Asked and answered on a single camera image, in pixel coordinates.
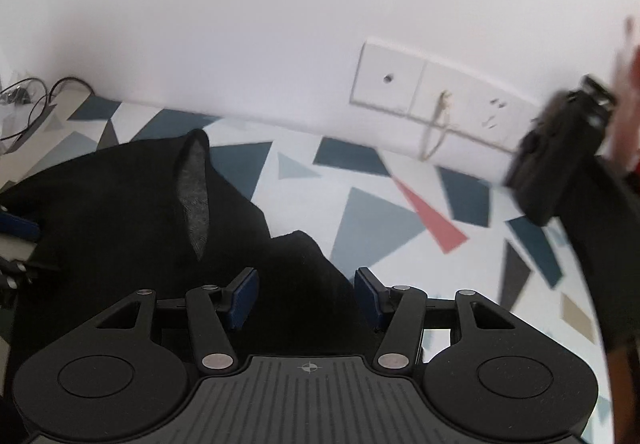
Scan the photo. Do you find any tangled black cable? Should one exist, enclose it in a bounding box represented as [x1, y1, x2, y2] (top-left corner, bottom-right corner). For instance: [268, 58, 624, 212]
[0, 76, 101, 155]

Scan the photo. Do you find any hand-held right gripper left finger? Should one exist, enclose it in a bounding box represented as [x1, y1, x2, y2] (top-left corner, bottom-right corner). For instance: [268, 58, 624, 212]
[92, 268, 260, 373]

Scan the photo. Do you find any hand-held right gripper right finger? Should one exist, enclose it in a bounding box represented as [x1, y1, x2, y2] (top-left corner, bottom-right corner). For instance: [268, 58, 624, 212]
[354, 268, 518, 373]

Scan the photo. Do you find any clear plastic bag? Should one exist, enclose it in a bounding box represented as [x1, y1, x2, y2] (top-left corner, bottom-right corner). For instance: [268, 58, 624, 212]
[0, 68, 47, 125]

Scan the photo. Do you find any white blank wall plate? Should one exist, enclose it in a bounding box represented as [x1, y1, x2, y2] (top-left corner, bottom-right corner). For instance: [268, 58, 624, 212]
[351, 40, 427, 117]

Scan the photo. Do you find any blurred black object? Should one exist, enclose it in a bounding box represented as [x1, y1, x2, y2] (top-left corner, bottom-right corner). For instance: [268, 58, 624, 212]
[502, 74, 619, 227]

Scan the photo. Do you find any black garment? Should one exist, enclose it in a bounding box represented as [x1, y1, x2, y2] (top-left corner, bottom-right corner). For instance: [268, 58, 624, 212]
[0, 129, 377, 375]

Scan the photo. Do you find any white wall socket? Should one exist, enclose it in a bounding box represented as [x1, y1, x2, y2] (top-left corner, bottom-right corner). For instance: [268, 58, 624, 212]
[409, 58, 544, 153]

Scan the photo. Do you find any beige cord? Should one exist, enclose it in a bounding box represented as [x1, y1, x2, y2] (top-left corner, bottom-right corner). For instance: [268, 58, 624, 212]
[422, 92, 454, 160]

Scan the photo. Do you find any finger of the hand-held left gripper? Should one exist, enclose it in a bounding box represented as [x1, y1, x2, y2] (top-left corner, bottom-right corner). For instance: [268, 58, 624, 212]
[0, 256, 39, 293]
[0, 206, 41, 243]

